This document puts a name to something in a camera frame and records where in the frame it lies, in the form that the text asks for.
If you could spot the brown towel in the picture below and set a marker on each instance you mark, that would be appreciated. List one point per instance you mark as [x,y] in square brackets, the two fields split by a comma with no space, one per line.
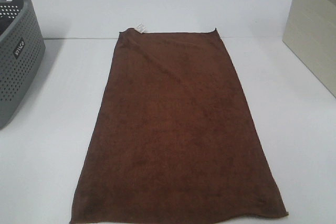
[174,140]

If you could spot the grey perforated plastic basket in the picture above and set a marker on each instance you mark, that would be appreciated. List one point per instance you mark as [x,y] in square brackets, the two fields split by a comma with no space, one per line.
[22,50]

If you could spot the beige storage box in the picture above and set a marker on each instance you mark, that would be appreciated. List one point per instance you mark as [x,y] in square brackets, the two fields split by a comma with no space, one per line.
[310,35]

